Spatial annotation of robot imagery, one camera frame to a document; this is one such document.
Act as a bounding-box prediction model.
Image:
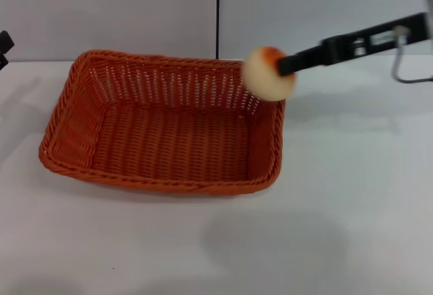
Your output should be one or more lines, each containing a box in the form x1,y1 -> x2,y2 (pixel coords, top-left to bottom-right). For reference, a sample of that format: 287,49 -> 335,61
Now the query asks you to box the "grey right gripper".
424,0 -> 433,43

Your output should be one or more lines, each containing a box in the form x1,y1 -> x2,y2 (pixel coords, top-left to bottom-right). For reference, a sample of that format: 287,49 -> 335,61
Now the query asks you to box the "round toasted bun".
242,46 -> 298,102

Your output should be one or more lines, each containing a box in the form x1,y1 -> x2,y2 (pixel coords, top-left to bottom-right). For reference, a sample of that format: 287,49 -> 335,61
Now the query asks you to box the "orange woven plastic basket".
39,49 -> 287,196

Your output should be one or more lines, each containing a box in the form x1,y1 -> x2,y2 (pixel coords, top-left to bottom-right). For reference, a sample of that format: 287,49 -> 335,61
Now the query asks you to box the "grey metal wire bracket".
391,25 -> 433,84

